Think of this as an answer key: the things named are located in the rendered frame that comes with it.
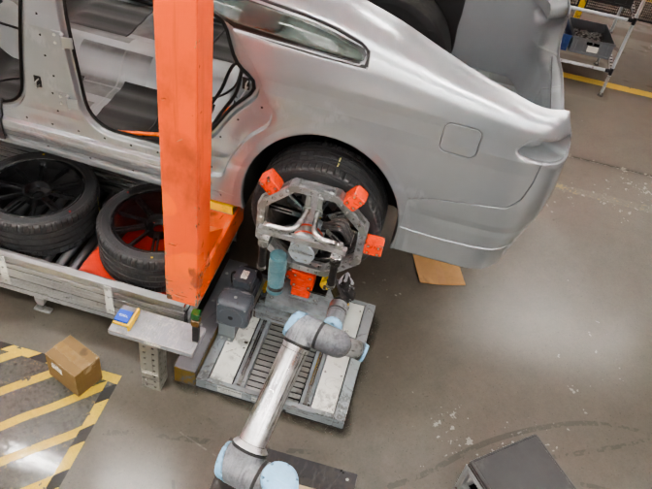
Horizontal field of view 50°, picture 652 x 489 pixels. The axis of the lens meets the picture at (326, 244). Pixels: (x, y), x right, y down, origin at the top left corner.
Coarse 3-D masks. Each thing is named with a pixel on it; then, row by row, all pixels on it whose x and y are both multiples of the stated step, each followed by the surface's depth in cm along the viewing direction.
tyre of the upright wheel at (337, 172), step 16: (304, 144) 340; (320, 144) 338; (272, 160) 350; (288, 160) 333; (304, 160) 329; (320, 160) 328; (336, 160) 329; (352, 160) 334; (288, 176) 330; (304, 176) 327; (320, 176) 325; (336, 176) 323; (352, 176) 328; (368, 176) 336; (256, 192) 342; (368, 192) 329; (384, 192) 346; (256, 208) 348; (368, 208) 331; (384, 208) 347
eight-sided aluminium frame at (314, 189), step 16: (288, 192) 325; (304, 192) 323; (320, 192) 321; (336, 192) 322; (256, 224) 344; (368, 224) 332; (272, 240) 355; (288, 256) 359; (352, 256) 346; (320, 272) 355
